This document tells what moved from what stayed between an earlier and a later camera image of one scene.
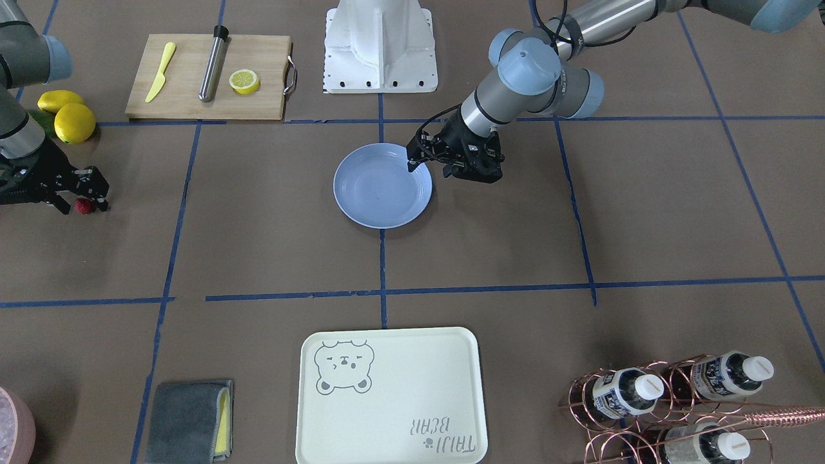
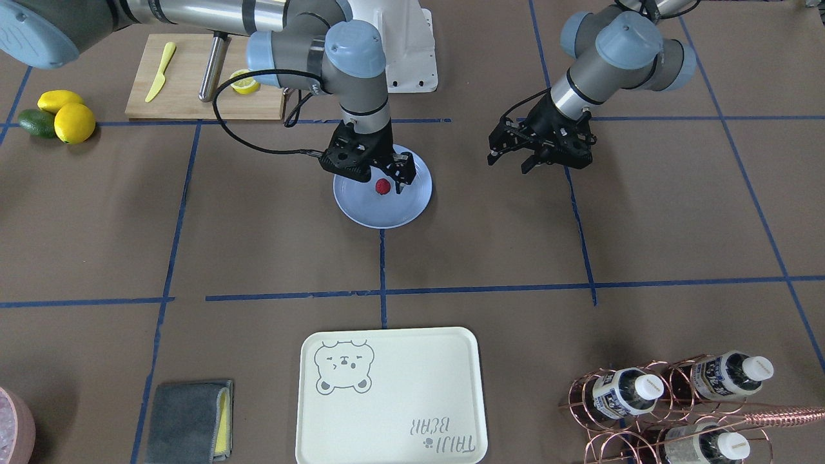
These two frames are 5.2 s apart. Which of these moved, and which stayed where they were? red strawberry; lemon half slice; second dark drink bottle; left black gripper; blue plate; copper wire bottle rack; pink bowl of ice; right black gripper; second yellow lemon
Moved: red strawberry; right black gripper; left black gripper
Stayed: copper wire bottle rack; second dark drink bottle; pink bowl of ice; lemon half slice; second yellow lemon; blue plate
